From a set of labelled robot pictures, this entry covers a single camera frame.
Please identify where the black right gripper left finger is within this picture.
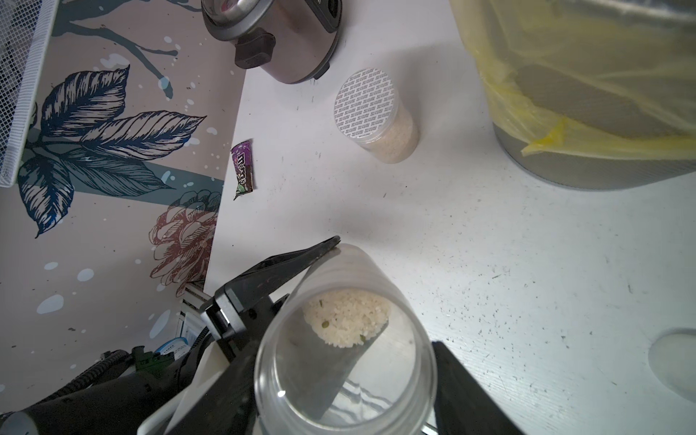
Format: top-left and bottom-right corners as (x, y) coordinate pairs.
(165, 341), (259, 434)

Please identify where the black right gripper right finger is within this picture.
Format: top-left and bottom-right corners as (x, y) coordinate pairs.
(432, 342), (522, 435)

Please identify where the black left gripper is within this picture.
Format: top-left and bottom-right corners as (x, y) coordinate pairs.
(199, 236), (341, 362)

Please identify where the small clear jar with rice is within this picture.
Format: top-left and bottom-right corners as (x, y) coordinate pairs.
(255, 243), (437, 434)

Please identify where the clear plastic jar lid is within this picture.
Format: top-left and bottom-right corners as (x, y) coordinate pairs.
(648, 329), (695, 402)

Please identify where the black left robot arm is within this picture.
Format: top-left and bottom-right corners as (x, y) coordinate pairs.
(1, 236), (341, 434)

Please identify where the silver rice cooker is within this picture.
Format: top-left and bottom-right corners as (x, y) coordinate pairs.
(201, 0), (344, 84)

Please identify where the purple M&M's candy packet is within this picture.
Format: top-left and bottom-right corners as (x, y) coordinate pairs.
(230, 139), (256, 199)

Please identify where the clear jar with sealed top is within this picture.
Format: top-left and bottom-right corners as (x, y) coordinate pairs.
(333, 68), (420, 164)

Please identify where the mesh bin with yellow bag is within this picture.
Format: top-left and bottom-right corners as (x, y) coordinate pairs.
(451, 1), (695, 190)

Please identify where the white wire mesh shelf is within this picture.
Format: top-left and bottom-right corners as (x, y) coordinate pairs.
(1, 0), (58, 188)

